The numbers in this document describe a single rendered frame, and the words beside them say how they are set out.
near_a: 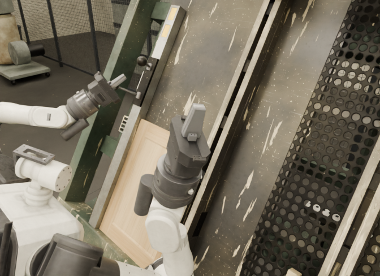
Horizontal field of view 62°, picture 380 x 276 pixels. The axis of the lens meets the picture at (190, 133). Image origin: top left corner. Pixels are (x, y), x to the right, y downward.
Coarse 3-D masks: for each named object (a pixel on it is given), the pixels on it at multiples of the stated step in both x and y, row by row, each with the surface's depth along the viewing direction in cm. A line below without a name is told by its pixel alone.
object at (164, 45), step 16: (176, 16) 122; (176, 32) 125; (160, 48) 124; (160, 64) 125; (144, 112) 127; (128, 128) 127; (128, 144) 126; (112, 160) 129; (112, 176) 127; (112, 192) 129; (96, 208) 130; (96, 224) 128
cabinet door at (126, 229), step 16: (144, 128) 124; (160, 128) 119; (144, 144) 123; (160, 144) 118; (128, 160) 127; (144, 160) 122; (128, 176) 125; (128, 192) 124; (112, 208) 127; (128, 208) 122; (112, 224) 126; (128, 224) 121; (144, 224) 116; (112, 240) 124; (128, 240) 119; (144, 240) 115; (144, 256) 113; (160, 256) 109
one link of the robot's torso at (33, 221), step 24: (0, 192) 76; (0, 216) 67; (24, 216) 70; (48, 216) 72; (72, 216) 75; (0, 240) 63; (24, 240) 64; (48, 240) 67; (0, 264) 60; (24, 264) 65
